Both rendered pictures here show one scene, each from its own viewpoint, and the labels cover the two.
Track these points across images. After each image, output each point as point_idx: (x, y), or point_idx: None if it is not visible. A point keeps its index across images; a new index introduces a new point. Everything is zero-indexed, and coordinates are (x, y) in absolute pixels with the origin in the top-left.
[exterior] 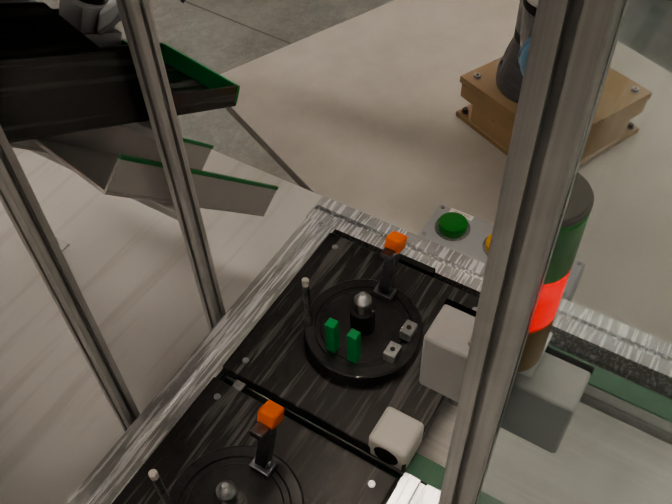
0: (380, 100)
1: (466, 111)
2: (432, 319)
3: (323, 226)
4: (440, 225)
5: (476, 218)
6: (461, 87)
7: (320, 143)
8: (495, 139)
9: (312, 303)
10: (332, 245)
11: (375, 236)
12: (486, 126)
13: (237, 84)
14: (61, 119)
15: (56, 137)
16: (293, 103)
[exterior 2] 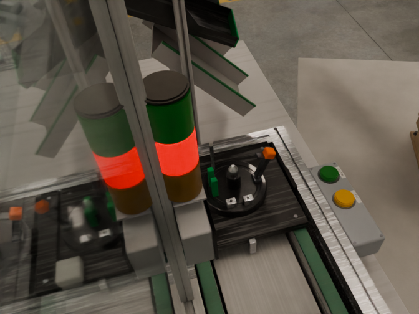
0: (374, 106)
1: (416, 134)
2: (270, 205)
3: (268, 137)
4: (321, 169)
5: (346, 179)
6: (418, 118)
7: (322, 109)
8: (418, 156)
9: (223, 162)
10: (261, 146)
11: (287, 156)
12: (418, 146)
13: (310, 65)
14: (133, 9)
15: (163, 30)
16: (328, 86)
